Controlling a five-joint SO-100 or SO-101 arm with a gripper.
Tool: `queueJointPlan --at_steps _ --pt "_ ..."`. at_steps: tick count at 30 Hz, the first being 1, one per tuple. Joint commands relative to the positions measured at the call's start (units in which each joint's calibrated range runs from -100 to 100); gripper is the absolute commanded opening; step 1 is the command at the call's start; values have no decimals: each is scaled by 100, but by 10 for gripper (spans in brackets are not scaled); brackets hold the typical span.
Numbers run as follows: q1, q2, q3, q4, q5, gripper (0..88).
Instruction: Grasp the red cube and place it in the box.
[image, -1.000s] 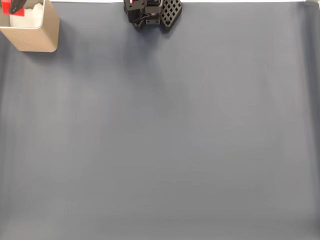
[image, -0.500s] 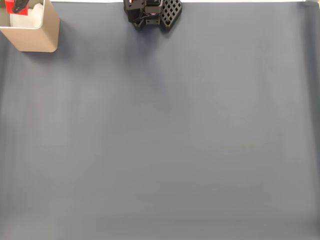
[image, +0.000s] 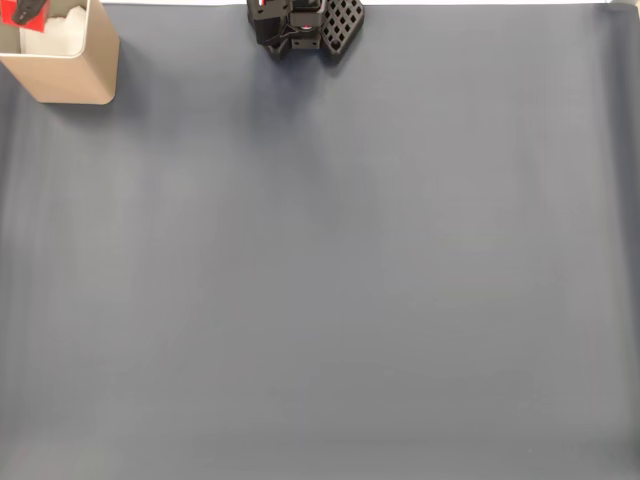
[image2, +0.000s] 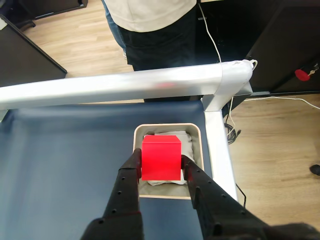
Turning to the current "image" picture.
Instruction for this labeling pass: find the white foam padding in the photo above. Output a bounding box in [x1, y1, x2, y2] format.
[18, 5, 89, 58]

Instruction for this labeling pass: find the grey table mat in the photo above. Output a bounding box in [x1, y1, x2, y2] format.
[0, 3, 640, 480]

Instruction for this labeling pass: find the red cube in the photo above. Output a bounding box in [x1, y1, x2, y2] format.
[0, 0, 52, 34]

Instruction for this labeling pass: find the beige box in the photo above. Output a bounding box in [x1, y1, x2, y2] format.
[0, 0, 121, 106]

